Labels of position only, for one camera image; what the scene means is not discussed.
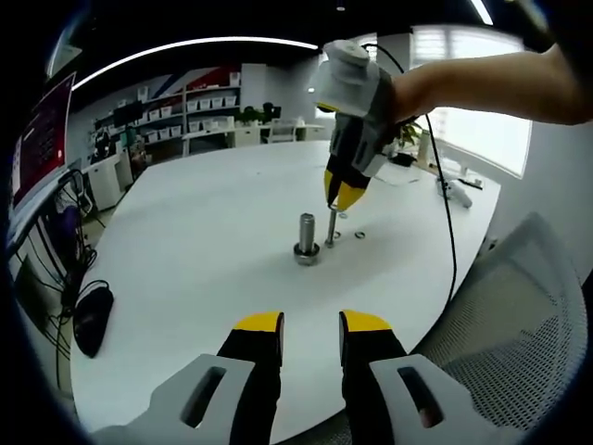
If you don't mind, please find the small threaded steel stud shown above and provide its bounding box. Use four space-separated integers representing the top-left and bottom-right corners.
323 206 337 249

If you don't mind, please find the black monitor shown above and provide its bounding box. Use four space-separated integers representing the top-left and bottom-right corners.
113 101 144 122

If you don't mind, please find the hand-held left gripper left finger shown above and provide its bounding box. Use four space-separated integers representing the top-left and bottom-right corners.
150 311 286 445

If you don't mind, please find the curved ceiling light strip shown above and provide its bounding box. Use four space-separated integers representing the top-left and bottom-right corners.
70 36 322 93

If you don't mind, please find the large threaded steel stud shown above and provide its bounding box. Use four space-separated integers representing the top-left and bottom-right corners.
298 211 317 251

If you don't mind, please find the white cabinet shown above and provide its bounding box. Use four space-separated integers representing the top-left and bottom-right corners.
86 154 136 213

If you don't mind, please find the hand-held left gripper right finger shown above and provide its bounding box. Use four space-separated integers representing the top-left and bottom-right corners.
337 309 474 445

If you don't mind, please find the red screen monitor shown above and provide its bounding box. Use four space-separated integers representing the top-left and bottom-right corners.
8 71 77 210

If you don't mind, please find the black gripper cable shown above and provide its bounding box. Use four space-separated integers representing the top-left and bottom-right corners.
360 43 460 305

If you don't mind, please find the white office chair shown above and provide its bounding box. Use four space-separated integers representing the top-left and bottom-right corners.
268 118 298 144

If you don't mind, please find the white long desk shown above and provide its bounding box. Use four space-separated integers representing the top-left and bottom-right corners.
182 121 326 157

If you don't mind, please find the shelving with white bins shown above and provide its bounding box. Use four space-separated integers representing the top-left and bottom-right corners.
94 64 243 146

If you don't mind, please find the white handheld controller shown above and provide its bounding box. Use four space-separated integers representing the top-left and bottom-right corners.
435 177 474 210

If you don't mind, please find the grey standing desk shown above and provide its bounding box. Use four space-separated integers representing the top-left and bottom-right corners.
5 159 84 254

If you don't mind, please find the black computer mouse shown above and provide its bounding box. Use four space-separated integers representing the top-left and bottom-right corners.
73 279 115 359

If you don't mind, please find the grey mesh office chair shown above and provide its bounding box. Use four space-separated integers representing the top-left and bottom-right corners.
414 211 588 435

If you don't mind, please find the bundle of black cables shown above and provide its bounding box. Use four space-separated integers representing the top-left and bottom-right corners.
25 169 102 335

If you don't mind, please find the green potted plant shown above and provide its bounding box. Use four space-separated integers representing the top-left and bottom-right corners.
387 116 426 157

